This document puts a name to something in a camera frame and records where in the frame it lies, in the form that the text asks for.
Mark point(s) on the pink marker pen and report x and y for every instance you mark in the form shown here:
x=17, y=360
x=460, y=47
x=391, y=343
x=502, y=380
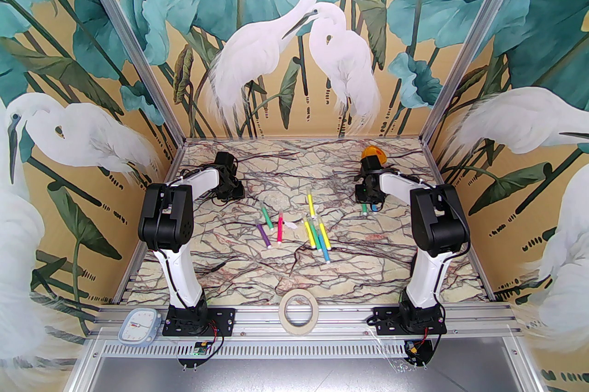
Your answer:
x=280, y=230

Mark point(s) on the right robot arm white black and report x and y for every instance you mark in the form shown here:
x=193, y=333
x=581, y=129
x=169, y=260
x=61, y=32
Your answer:
x=439, y=220

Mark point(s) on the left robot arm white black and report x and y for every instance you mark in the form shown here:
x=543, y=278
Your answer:
x=165, y=215

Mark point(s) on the purple marker pen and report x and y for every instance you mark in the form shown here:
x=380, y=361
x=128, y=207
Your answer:
x=262, y=234

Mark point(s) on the white jar orange lid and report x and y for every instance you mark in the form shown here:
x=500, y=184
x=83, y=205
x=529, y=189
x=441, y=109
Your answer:
x=373, y=152

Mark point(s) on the masking tape roll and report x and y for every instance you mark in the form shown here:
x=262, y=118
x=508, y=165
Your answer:
x=281, y=312

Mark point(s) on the pale blue square clock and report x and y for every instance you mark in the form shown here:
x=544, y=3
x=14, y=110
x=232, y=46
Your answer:
x=138, y=326

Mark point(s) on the vented metal strip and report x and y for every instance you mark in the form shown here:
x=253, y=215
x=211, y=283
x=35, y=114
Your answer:
x=299, y=351

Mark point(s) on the grey metal panel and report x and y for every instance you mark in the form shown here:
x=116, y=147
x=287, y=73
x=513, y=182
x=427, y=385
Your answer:
x=299, y=376

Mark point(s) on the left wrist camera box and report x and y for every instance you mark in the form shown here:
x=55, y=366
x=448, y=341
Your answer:
x=225, y=160

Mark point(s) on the aluminium frame rail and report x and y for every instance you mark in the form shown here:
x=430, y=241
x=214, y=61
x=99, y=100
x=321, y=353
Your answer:
x=432, y=160
x=303, y=138
x=126, y=282

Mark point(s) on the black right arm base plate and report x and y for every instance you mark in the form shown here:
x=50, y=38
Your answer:
x=386, y=320

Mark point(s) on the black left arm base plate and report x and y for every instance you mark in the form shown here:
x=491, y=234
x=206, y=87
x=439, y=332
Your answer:
x=221, y=320

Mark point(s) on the wide aluminium base rail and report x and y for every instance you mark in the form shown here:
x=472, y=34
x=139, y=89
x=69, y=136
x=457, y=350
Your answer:
x=257, y=319

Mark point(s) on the aluminium frame post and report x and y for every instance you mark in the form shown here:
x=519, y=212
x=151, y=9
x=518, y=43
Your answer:
x=477, y=36
x=128, y=36

